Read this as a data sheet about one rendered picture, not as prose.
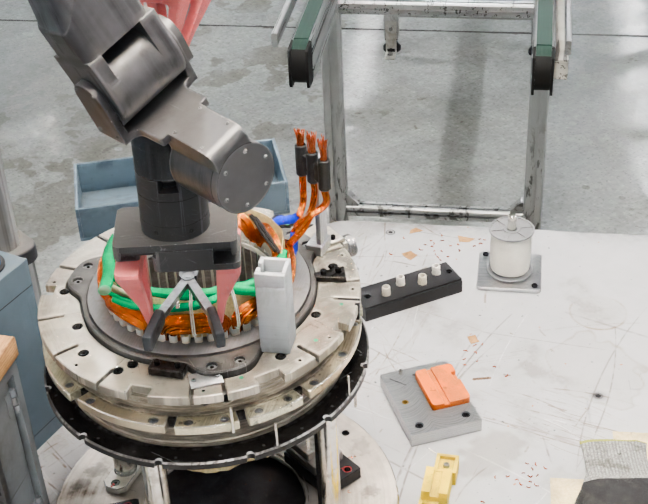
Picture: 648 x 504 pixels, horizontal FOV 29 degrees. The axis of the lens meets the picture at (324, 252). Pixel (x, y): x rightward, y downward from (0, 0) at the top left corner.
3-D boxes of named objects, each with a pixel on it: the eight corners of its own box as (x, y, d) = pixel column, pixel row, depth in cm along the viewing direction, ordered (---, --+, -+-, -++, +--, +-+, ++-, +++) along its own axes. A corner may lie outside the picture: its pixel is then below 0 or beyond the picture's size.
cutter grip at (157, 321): (152, 352, 106) (150, 337, 105) (143, 351, 106) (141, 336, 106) (165, 323, 110) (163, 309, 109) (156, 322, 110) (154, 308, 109)
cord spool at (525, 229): (531, 284, 175) (534, 241, 171) (486, 281, 176) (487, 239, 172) (532, 258, 180) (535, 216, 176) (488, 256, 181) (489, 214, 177)
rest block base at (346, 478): (328, 498, 141) (327, 488, 140) (284, 461, 146) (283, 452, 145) (361, 476, 144) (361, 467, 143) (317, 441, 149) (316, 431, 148)
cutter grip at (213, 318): (226, 347, 107) (224, 332, 106) (216, 349, 106) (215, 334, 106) (216, 319, 110) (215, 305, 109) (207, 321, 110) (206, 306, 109)
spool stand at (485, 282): (540, 294, 174) (544, 234, 168) (476, 290, 176) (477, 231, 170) (541, 257, 181) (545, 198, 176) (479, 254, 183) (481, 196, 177)
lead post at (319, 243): (331, 244, 131) (326, 146, 124) (322, 257, 129) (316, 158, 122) (315, 240, 131) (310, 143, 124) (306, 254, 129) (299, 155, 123)
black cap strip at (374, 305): (462, 291, 175) (462, 279, 174) (365, 322, 171) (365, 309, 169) (445, 273, 179) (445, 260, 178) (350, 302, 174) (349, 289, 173)
